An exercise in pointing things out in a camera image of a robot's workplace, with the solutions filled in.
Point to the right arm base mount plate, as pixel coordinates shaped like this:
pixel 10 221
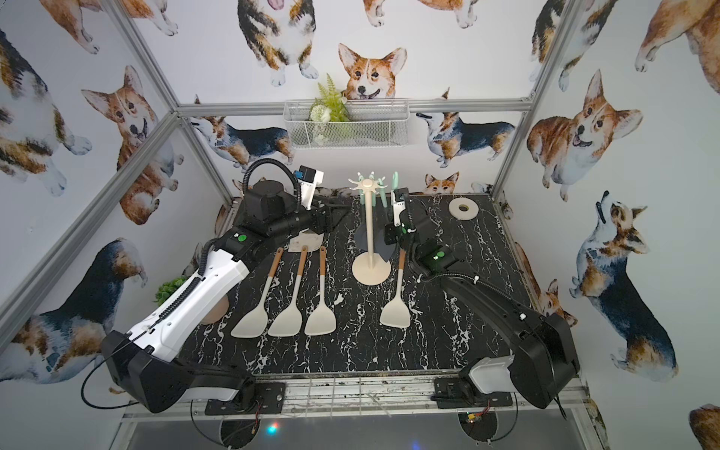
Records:
pixel 456 393

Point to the cream spoon wooden handle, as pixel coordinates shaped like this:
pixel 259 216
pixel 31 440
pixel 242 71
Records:
pixel 253 324

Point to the green potted plant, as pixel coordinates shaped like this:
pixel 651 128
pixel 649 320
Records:
pixel 167 289

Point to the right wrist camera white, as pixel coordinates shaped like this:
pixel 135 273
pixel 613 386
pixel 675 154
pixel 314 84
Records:
pixel 398 201

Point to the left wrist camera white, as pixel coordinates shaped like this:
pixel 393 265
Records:
pixel 308 180

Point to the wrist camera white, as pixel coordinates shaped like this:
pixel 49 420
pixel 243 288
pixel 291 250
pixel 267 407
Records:
pixel 308 180
pixel 398 201

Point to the cream slotted turner wooden handle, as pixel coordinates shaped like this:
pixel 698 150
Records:
pixel 396 313

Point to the fern and white flower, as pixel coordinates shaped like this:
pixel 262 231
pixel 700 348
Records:
pixel 329 116

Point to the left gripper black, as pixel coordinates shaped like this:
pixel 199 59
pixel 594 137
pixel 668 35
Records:
pixel 327 211

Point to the cream spatula wooden handle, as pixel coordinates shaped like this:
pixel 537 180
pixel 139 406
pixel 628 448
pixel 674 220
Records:
pixel 289 321

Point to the white tape roll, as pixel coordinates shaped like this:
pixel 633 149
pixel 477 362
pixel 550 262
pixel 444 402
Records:
pixel 463 209

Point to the grey spatula mint handle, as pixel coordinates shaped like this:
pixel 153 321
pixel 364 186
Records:
pixel 390 246

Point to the cream utensil rack stand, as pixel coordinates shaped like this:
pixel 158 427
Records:
pixel 369 268

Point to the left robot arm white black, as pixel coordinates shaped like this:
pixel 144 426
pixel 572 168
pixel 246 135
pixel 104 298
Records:
pixel 143 361

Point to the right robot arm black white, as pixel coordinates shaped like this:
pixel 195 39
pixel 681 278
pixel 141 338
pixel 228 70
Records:
pixel 543 358

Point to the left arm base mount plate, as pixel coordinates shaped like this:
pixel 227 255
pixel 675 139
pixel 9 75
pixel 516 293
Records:
pixel 257 398

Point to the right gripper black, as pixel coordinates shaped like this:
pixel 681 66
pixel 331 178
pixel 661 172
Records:
pixel 390 236

